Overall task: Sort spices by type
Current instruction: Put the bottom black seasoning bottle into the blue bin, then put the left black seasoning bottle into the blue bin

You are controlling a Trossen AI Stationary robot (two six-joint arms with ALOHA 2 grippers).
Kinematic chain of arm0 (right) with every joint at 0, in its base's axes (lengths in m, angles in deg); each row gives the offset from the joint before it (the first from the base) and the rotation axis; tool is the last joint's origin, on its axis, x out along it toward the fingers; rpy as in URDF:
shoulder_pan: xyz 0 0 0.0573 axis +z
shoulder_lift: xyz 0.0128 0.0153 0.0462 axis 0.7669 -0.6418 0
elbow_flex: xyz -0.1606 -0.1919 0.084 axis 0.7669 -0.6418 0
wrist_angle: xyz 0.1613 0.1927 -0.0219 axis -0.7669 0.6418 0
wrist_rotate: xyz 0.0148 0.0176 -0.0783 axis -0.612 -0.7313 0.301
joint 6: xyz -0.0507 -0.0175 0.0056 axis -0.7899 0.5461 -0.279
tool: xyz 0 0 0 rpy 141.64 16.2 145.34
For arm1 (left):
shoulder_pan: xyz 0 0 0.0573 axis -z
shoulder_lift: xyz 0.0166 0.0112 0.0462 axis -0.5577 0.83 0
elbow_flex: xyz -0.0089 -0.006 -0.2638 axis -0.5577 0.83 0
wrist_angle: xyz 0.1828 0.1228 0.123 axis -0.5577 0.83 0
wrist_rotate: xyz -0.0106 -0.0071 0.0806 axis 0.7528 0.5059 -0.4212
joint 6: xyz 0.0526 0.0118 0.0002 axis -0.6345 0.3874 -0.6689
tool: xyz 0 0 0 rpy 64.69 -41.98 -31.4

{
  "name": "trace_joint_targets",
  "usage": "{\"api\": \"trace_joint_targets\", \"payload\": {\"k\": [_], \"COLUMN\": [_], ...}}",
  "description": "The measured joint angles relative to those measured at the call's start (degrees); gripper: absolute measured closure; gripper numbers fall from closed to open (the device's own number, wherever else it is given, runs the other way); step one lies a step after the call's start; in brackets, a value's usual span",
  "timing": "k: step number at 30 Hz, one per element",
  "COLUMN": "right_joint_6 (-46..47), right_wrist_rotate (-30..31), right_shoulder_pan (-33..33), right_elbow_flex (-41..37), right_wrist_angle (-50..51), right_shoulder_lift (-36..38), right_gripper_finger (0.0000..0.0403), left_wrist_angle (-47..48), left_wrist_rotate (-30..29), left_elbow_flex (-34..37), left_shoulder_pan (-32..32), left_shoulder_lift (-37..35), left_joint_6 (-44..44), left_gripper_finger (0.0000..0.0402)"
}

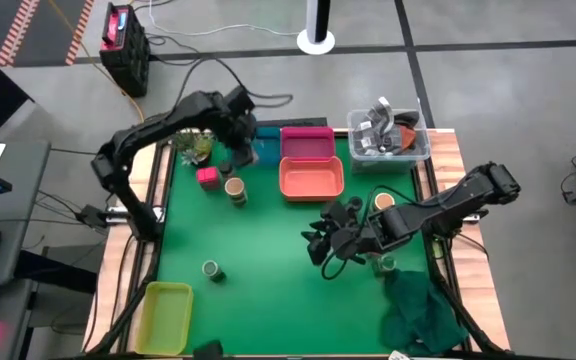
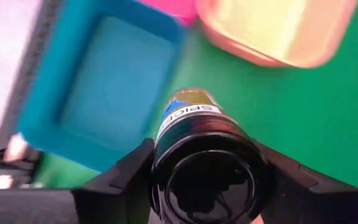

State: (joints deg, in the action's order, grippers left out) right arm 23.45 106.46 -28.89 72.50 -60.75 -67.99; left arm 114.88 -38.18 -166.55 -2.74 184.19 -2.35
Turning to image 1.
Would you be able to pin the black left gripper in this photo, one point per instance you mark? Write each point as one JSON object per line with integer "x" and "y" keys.
{"x": 242, "y": 131}

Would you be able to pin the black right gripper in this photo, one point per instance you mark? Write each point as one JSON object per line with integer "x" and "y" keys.
{"x": 355, "y": 237}

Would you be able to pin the brown-lid spice jar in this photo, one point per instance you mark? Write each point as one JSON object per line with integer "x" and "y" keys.
{"x": 235, "y": 187}

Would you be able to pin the small pink block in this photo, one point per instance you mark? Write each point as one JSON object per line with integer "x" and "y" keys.
{"x": 208, "y": 177}

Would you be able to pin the green herb spice jar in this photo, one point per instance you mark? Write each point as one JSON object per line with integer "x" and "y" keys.
{"x": 387, "y": 262}
{"x": 211, "y": 268}

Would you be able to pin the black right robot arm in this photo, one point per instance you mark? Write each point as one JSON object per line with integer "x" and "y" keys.
{"x": 443, "y": 210}

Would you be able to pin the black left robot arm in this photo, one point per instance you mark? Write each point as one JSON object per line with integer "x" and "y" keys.
{"x": 168, "y": 120}

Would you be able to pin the teal plastic bin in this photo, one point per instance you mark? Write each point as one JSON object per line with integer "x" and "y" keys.
{"x": 268, "y": 150}

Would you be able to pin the succulent plant in black pot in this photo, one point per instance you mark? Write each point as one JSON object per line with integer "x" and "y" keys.
{"x": 195, "y": 145}

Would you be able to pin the black power strip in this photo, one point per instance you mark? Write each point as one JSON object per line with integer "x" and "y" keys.
{"x": 293, "y": 122}

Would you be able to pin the magenta plastic bin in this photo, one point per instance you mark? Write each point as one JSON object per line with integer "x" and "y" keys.
{"x": 308, "y": 147}

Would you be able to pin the orange plastic bin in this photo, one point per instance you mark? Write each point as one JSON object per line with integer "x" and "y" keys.
{"x": 312, "y": 179}

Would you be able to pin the green table mat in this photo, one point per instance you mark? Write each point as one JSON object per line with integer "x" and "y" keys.
{"x": 268, "y": 300}

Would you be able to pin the clear plastic storage box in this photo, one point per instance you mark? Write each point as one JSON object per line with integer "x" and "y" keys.
{"x": 368, "y": 161}

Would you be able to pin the dark green cloth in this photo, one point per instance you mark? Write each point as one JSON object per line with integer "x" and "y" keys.
{"x": 418, "y": 310}

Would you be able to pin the white paper tag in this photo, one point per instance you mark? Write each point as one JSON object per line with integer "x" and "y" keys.
{"x": 398, "y": 356}

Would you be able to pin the orange cloth piece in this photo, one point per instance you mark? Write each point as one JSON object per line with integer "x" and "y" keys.
{"x": 408, "y": 137}

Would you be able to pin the black and red toolbox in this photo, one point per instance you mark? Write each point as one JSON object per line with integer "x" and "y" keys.
{"x": 128, "y": 60}

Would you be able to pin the black adapter box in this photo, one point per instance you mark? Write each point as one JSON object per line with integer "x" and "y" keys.
{"x": 93, "y": 215}

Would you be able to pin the yellow-green plastic bin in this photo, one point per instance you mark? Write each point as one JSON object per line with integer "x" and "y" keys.
{"x": 164, "y": 320}

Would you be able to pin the grey desk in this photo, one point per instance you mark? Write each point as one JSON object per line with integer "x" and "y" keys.
{"x": 18, "y": 200}

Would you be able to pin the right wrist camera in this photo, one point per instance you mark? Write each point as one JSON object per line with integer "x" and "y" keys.
{"x": 340, "y": 212}

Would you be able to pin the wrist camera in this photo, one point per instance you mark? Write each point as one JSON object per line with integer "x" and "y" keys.
{"x": 242, "y": 100}
{"x": 340, "y": 212}

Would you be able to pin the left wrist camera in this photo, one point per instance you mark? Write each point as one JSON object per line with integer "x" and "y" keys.
{"x": 242, "y": 100}

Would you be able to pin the white pedestal fan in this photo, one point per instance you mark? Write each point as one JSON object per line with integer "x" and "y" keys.
{"x": 315, "y": 42}

